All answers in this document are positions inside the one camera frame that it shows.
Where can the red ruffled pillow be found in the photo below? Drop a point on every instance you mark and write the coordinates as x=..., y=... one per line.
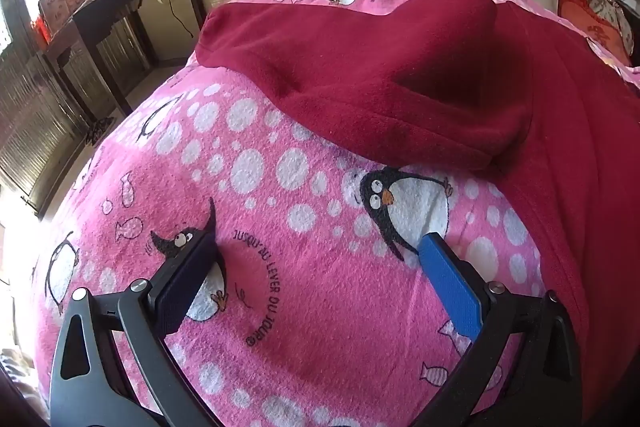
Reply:
x=595, y=22

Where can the pair of dark slippers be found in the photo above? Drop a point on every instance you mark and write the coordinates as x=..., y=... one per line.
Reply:
x=97, y=131

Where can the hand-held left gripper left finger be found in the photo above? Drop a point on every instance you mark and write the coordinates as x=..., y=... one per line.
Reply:
x=192, y=277

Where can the dark wooden cabinet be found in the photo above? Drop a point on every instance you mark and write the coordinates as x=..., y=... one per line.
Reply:
x=30, y=122

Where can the dark wooden table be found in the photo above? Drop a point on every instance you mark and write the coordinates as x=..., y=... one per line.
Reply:
x=100, y=27

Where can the pink penguin print blanket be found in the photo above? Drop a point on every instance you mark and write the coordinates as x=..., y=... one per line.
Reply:
x=300, y=217

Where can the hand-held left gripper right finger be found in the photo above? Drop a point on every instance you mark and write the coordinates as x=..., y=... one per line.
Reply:
x=450, y=287

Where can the dark red fleece garment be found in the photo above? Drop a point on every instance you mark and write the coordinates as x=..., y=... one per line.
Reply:
x=350, y=67

